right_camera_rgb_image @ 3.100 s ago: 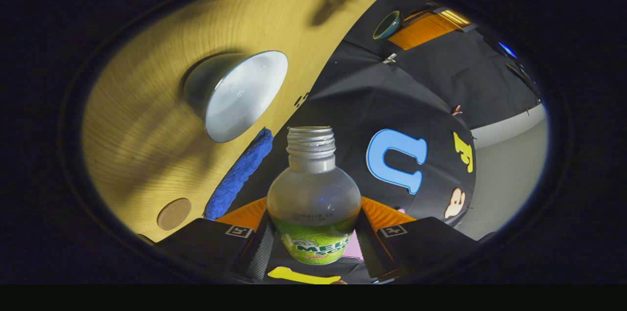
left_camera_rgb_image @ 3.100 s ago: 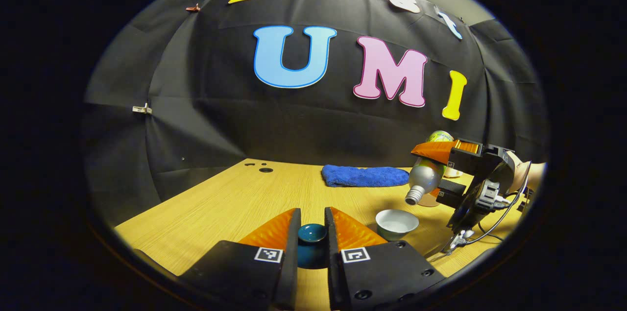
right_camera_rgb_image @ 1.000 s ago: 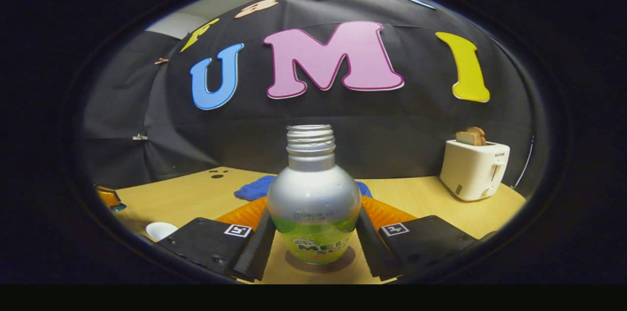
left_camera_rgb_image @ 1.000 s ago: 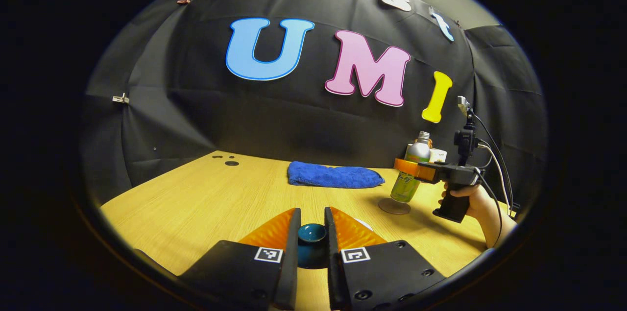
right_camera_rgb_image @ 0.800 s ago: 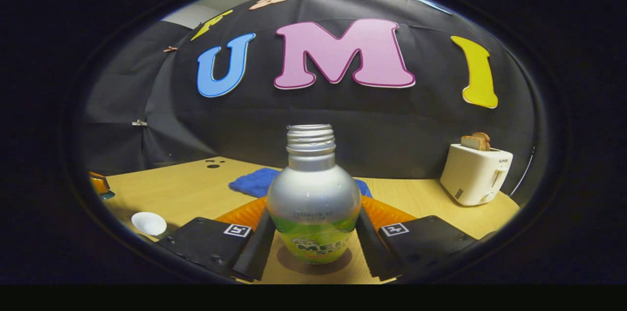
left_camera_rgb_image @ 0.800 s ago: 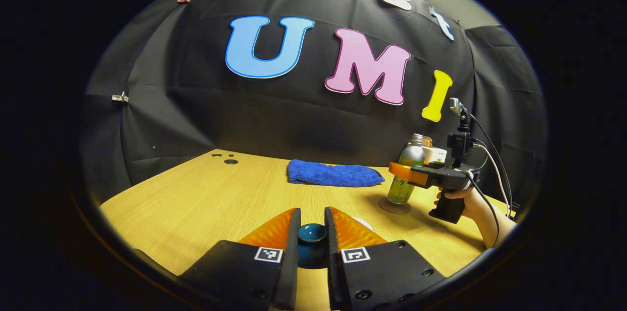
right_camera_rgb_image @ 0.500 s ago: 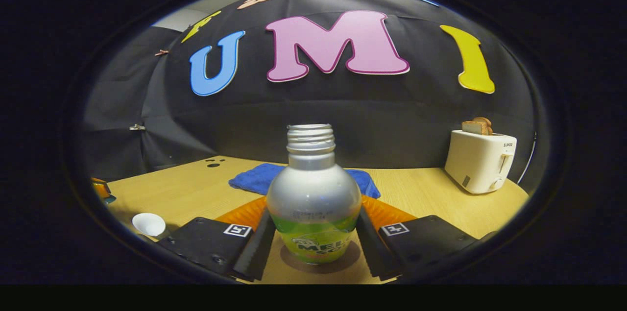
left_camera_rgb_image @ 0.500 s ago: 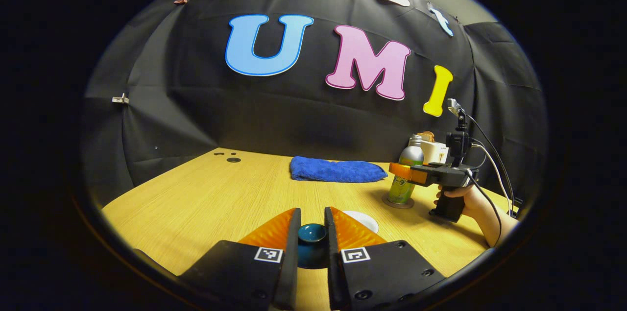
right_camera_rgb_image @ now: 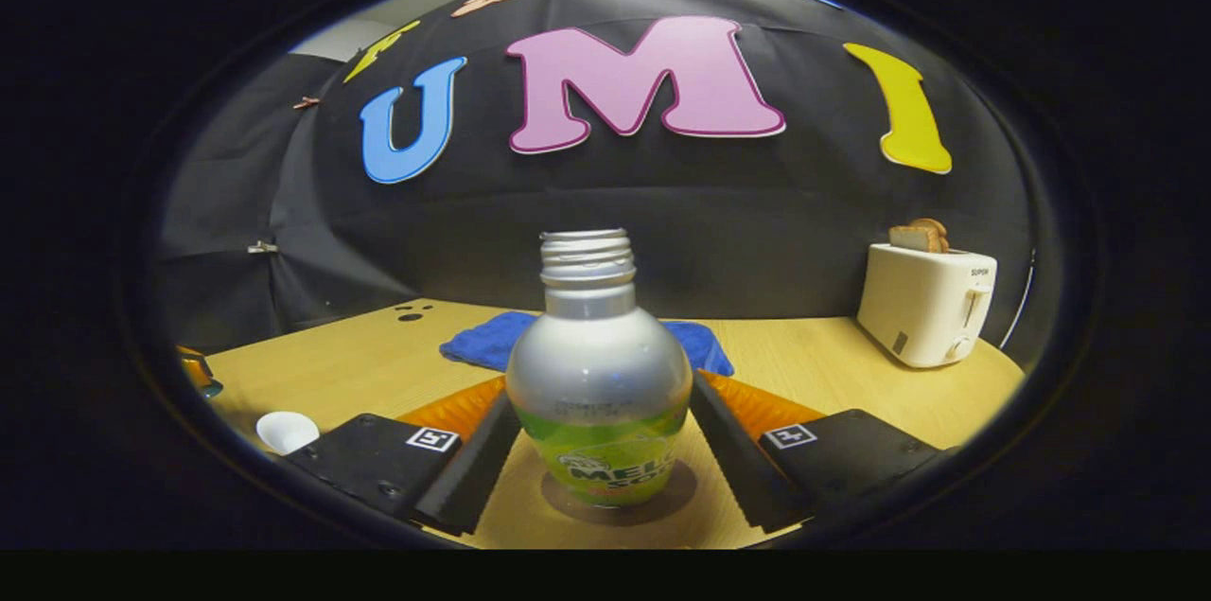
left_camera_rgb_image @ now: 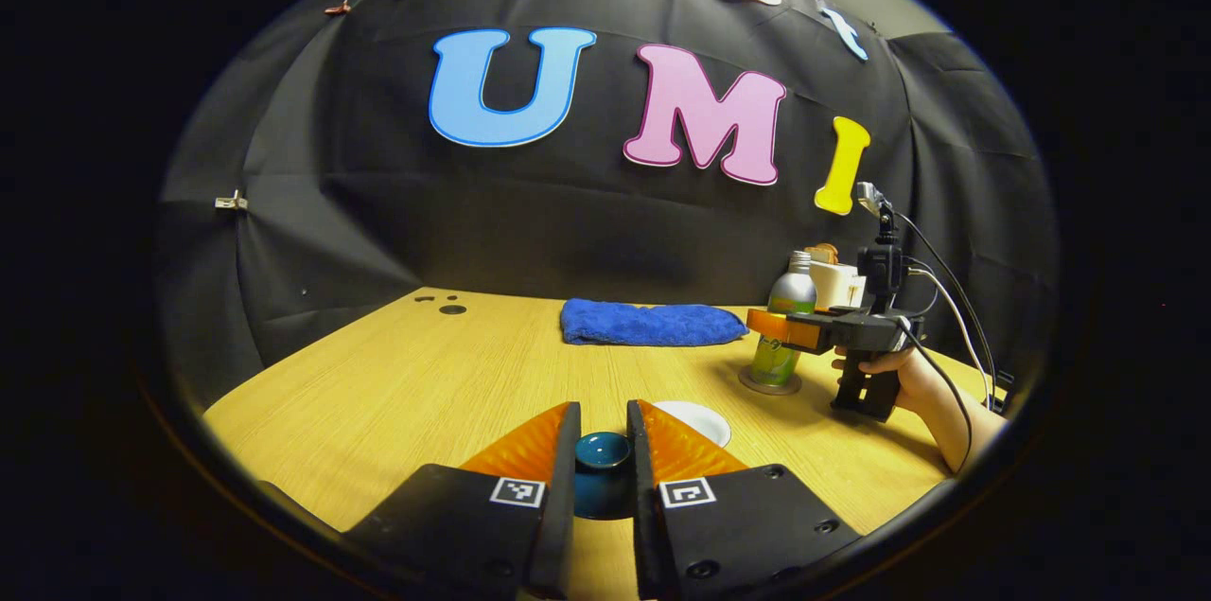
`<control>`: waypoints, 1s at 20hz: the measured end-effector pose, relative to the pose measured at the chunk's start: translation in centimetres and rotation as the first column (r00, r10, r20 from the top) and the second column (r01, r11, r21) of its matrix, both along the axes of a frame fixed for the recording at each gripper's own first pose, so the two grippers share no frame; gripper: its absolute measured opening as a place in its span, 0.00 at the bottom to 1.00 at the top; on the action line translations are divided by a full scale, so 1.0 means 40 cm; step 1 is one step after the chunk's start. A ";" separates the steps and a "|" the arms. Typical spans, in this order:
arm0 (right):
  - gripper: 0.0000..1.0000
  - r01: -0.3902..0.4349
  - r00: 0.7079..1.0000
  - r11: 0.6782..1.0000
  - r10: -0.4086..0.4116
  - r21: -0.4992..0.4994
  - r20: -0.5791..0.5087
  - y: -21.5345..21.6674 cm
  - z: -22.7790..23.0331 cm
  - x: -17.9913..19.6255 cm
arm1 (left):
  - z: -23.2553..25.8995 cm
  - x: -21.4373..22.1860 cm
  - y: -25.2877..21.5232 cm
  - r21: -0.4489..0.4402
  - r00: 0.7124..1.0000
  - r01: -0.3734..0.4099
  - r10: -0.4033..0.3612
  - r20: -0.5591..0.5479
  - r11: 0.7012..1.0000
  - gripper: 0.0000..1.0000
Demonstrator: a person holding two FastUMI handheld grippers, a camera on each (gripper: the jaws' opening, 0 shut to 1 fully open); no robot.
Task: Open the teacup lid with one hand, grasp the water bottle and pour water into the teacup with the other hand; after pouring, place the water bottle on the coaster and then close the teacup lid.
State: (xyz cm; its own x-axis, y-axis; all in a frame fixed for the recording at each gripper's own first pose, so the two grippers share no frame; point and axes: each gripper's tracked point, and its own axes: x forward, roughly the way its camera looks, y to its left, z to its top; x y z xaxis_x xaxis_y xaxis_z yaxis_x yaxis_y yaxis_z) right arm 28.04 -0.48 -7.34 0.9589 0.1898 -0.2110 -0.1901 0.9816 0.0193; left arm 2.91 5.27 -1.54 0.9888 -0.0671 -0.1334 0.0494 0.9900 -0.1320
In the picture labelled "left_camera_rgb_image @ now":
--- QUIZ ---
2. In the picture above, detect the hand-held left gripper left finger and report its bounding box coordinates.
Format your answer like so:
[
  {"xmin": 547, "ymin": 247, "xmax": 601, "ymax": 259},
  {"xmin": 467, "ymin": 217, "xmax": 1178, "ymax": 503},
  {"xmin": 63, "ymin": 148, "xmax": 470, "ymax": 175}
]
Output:
[{"xmin": 342, "ymin": 402, "xmax": 583, "ymax": 600}]

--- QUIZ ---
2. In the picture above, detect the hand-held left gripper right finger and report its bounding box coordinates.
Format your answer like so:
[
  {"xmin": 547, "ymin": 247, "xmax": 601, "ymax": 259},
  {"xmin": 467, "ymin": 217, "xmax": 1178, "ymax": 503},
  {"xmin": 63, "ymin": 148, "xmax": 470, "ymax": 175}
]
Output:
[{"xmin": 626, "ymin": 399, "xmax": 862, "ymax": 600}]

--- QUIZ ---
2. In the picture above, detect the silver green water bottle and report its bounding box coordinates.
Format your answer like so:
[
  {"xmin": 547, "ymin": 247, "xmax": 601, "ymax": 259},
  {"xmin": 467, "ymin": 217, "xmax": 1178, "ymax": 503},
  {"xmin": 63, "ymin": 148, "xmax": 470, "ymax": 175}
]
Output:
[{"xmin": 749, "ymin": 250, "xmax": 817, "ymax": 386}]

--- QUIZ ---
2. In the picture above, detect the teal teacup lid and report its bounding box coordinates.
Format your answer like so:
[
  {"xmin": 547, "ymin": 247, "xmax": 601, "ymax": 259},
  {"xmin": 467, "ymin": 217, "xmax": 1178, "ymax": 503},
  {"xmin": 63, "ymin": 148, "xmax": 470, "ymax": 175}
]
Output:
[{"xmin": 574, "ymin": 432, "xmax": 635, "ymax": 521}]

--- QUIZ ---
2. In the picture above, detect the round brown coaster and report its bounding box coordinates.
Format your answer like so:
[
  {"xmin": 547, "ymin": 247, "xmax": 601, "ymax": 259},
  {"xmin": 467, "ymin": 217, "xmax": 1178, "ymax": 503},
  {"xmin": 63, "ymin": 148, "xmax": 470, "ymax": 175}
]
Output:
[{"xmin": 738, "ymin": 366, "xmax": 803, "ymax": 396}]

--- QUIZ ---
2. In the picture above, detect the white and teal teacup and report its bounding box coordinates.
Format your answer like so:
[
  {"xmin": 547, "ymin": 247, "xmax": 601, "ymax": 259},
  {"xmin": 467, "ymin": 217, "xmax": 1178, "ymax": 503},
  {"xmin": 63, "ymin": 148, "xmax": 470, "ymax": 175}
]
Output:
[{"xmin": 653, "ymin": 400, "xmax": 732, "ymax": 449}]

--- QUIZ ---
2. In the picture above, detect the white toaster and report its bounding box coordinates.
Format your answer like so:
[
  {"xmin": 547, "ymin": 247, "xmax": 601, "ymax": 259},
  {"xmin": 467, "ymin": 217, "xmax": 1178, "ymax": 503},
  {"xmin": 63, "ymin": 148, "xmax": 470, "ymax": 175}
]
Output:
[{"xmin": 809, "ymin": 260, "xmax": 867, "ymax": 310}]

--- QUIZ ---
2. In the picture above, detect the blue towel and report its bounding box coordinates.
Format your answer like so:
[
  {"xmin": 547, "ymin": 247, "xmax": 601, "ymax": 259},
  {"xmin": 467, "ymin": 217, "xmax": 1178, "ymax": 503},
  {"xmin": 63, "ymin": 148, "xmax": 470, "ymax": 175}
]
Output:
[{"xmin": 560, "ymin": 298, "xmax": 749, "ymax": 347}]

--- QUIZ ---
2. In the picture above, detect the black backdrop cloth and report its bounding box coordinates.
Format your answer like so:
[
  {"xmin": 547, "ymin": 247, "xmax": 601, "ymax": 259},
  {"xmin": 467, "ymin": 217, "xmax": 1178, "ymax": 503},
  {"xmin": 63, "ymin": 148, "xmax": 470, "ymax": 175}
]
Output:
[{"xmin": 156, "ymin": 0, "xmax": 1059, "ymax": 403}]

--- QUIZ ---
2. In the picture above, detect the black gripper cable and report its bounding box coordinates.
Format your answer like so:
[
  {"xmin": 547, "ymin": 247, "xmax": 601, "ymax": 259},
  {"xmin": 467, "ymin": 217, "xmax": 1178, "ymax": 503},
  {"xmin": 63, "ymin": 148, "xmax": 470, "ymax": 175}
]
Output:
[{"xmin": 889, "ymin": 208, "xmax": 999, "ymax": 469}]

